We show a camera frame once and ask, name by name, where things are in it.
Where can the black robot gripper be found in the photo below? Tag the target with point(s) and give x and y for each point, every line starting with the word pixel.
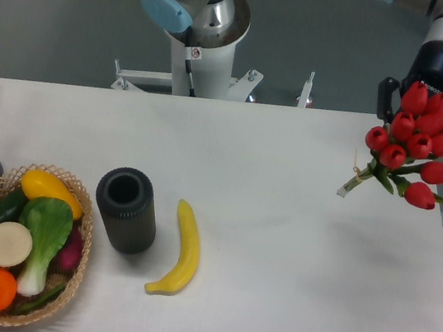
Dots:
pixel 427 68

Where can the red tulip bouquet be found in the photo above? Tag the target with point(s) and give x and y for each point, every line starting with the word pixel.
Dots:
pixel 406 153

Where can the yellow banana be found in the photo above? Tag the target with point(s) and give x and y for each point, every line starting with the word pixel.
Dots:
pixel 184 270

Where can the dark grey ribbed vase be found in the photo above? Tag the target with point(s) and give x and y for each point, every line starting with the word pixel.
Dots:
pixel 126 204

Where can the purple red onion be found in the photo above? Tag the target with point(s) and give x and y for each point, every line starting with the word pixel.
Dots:
pixel 70 255

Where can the green bok choy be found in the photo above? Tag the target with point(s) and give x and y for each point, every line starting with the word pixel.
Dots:
pixel 49 221

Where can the yellow squash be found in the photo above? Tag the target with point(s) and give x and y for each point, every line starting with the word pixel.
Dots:
pixel 37 183

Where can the woven wicker basket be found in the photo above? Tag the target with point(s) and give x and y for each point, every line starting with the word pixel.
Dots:
pixel 64 283

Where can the green chili pepper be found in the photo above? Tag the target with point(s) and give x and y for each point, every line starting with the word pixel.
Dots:
pixel 39 302

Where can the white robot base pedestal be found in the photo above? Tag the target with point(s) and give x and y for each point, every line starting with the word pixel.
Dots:
pixel 203 36

